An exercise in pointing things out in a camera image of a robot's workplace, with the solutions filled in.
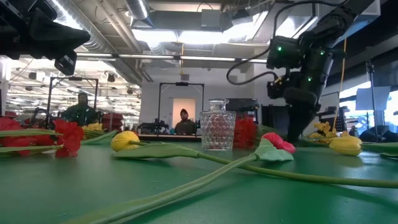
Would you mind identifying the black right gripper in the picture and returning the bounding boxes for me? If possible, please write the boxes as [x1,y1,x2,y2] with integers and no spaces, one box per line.
[266,72,326,144]

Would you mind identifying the yellow small-flower bunch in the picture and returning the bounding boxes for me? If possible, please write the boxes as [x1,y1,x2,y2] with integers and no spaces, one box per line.
[81,122,119,146]
[306,121,351,146]

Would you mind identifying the red tulip with long stem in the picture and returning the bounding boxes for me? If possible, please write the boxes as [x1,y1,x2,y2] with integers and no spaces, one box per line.
[62,132,296,224]

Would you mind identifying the yellow tulip with long stem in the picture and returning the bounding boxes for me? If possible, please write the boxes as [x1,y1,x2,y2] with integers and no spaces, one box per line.
[110,130,398,189]
[328,136,398,160]

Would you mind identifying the red small-flower bunch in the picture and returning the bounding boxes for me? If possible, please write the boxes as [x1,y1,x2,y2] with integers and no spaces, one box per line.
[0,117,85,158]
[233,118,280,149]

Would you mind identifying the clear studded glass vase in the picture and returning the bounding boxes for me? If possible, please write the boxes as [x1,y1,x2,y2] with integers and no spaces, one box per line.
[199,98,237,152]

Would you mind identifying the black perforated stand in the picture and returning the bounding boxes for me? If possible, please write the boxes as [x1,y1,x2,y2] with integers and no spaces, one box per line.
[320,107,346,132]

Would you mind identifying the black monitor box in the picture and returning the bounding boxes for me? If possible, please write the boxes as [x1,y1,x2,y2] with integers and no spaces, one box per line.
[226,98,259,125]

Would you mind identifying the white board sheet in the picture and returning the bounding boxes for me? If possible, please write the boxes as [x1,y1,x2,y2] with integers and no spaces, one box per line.
[356,86,392,111]

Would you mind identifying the black tripod stand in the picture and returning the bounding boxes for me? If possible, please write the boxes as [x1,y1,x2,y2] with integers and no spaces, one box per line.
[366,58,379,142]

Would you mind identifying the black bag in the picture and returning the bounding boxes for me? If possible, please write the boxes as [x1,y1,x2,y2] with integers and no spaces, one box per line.
[359,124,398,144]

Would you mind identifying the person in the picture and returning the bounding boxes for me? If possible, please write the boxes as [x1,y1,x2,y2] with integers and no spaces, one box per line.
[174,108,197,136]
[60,91,99,127]

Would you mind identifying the long ceiling light tube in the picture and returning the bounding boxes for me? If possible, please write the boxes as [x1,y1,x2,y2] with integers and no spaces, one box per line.
[76,52,268,63]

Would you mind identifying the red storage bins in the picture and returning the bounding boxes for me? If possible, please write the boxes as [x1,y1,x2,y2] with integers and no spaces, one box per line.
[102,112,125,131]

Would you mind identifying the green table mat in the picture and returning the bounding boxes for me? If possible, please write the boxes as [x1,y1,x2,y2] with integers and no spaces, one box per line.
[0,141,398,224]

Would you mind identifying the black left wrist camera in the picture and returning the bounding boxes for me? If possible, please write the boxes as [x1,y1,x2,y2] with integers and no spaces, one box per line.
[54,51,78,76]

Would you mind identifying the yellow hanging cable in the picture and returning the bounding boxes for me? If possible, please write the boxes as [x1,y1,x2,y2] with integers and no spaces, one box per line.
[332,39,348,131]

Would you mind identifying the black metal frame rig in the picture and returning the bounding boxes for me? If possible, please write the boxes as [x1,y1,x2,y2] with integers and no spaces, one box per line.
[46,77,100,125]
[158,82,205,133]

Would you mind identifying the silver ceiling duct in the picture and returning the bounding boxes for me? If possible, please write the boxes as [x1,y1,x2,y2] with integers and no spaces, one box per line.
[126,0,154,27]

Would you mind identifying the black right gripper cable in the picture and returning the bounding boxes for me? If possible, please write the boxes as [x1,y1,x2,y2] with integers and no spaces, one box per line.
[226,0,349,86]

